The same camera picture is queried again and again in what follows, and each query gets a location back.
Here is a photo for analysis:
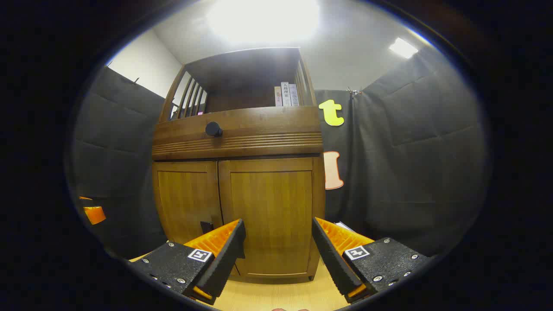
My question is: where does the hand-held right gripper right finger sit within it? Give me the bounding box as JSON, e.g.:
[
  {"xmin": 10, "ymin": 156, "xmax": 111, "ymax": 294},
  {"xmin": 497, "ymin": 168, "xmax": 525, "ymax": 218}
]
[{"xmin": 312, "ymin": 217, "xmax": 430, "ymax": 304}]

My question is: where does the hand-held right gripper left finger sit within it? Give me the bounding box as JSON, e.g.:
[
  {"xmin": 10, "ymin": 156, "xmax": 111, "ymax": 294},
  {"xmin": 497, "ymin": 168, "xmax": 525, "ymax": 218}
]
[{"xmin": 129, "ymin": 219, "xmax": 247, "ymax": 305}]

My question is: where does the wooden double-door shoe cabinet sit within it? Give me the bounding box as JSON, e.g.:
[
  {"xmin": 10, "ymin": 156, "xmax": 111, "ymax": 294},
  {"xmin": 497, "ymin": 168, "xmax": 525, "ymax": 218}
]
[{"xmin": 151, "ymin": 47, "xmax": 326, "ymax": 283}]

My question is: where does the small ceiling light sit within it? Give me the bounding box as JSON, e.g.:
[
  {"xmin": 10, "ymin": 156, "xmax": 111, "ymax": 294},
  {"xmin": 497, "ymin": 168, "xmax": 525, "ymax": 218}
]
[{"xmin": 389, "ymin": 37, "xmax": 419, "ymax": 59}]

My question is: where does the large ceiling light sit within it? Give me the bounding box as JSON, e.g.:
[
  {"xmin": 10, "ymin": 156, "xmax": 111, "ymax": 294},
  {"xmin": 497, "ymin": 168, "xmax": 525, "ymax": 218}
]
[{"xmin": 207, "ymin": 0, "xmax": 321, "ymax": 44}]

